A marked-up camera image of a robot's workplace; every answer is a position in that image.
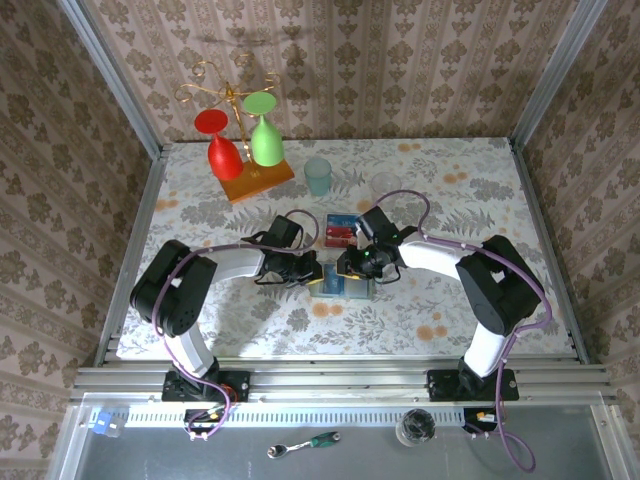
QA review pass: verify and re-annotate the floral tablecloth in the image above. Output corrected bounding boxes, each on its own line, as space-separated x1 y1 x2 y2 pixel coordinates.
115 137 574 359

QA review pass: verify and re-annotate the aluminium front frame rail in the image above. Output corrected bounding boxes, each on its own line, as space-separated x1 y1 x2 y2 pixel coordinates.
69 355 619 404

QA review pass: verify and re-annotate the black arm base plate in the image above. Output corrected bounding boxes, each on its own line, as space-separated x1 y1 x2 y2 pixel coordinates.
162 369 251 404
426 368 520 403

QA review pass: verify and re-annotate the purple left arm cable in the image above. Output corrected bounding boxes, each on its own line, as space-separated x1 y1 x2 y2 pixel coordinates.
152 208 321 444

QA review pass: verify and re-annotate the aluminium side rail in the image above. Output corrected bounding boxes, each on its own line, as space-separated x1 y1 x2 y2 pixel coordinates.
94 144 174 366
507 137 591 364

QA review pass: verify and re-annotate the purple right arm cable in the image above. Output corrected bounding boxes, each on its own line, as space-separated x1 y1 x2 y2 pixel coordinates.
373 189 554 473

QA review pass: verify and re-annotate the clear glass jar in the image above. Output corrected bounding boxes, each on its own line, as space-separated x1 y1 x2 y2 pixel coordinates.
394 408 437 448

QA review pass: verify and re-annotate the grey metal shelf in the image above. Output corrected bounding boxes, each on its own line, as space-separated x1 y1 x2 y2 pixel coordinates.
47 392 640 480

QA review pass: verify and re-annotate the white slotted cable duct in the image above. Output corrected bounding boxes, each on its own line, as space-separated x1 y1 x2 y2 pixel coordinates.
124 407 501 429

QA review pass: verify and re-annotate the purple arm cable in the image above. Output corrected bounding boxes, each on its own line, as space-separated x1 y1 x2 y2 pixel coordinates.
373 189 554 473
152 208 321 444

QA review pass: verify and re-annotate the clear plastic cup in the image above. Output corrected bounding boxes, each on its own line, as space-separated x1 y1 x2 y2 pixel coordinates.
370 171 403 197

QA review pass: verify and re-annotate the aluminium frame post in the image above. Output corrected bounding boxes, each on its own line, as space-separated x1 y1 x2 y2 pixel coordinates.
508 0 610 151
55 0 169 161

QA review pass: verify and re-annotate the green wine glass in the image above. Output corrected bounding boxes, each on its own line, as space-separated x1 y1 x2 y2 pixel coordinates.
242 91 285 168

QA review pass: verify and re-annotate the small blue plastic part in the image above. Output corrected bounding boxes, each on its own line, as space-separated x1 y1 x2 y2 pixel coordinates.
89 408 124 439

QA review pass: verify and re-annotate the red wine glass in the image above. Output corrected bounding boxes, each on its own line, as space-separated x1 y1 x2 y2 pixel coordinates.
193 108 245 182

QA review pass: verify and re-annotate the frosted teal cup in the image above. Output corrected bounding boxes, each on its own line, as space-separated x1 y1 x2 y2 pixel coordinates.
303 157 333 197

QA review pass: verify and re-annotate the green handled ratchet wrench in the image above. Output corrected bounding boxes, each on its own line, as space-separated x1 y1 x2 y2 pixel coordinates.
266 430 342 460

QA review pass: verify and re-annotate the gold wire rack wooden base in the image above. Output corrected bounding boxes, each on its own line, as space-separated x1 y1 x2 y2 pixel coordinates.
173 52 296 205

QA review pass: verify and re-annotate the black connector block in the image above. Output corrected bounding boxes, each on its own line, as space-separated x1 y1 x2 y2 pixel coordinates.
462 407 506 435
183 408 232 435

